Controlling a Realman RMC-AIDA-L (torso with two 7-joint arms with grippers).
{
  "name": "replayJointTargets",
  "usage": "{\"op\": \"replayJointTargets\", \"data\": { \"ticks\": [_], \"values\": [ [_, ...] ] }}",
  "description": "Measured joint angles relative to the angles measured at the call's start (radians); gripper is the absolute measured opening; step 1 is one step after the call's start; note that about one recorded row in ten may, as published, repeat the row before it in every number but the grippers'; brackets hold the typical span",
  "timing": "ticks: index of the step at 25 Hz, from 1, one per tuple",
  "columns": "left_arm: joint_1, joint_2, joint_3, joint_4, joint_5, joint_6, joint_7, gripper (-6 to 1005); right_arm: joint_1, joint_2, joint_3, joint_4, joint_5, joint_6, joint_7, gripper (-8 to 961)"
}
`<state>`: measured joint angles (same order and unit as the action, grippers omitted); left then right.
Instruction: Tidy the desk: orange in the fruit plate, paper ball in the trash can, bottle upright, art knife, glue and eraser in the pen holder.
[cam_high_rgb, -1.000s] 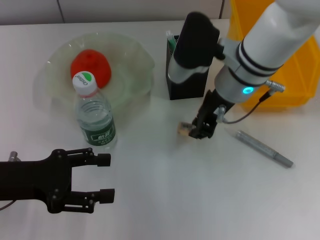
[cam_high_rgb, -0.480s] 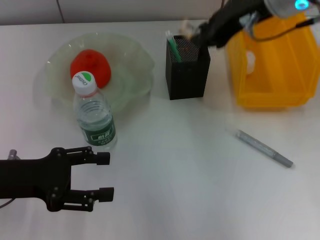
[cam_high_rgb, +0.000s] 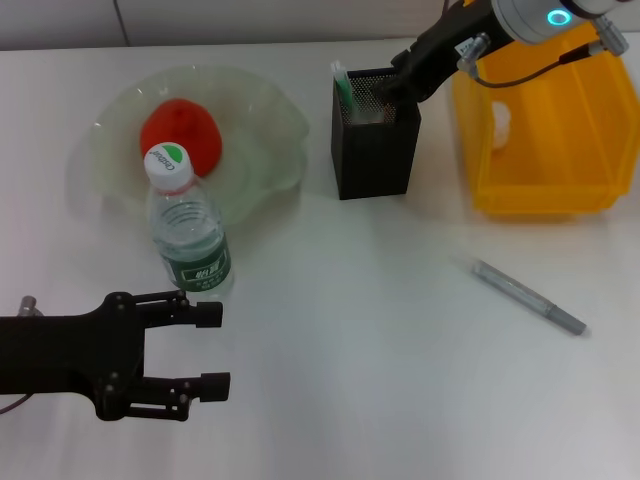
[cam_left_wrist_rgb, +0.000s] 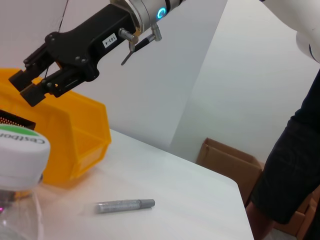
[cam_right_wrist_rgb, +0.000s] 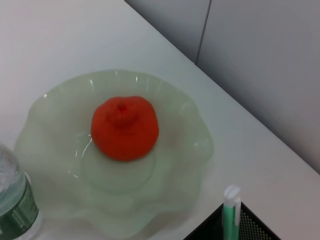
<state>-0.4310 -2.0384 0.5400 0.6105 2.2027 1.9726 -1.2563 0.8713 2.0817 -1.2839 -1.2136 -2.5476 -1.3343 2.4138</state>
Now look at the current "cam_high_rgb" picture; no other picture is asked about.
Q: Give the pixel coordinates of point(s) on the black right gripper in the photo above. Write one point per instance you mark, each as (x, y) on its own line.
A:
(445, 45)

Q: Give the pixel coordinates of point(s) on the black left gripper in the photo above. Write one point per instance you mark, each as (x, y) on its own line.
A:
(65, 355)

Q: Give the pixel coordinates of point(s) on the mint green pen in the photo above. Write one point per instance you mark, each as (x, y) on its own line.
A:
(346, 87)

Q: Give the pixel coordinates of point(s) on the clear green-label water bottle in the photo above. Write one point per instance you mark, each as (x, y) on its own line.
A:
(195, 250)

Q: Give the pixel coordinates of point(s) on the white paper ball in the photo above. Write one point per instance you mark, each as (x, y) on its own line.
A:
(502, 127)

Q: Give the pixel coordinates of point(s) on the red-orange knitted orange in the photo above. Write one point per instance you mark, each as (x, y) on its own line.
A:
(200, 130)

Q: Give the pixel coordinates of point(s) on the black mesh pen holder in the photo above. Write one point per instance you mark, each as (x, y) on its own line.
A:
(375, 160)

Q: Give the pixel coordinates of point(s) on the pale green glass fruit plate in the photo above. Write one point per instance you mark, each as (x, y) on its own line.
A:
(265, 150)

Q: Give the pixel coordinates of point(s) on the grey marker pen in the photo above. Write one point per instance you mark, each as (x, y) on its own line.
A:
(525, 295)

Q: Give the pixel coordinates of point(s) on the yellow plastic bin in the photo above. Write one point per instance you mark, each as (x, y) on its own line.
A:
(550, 195)

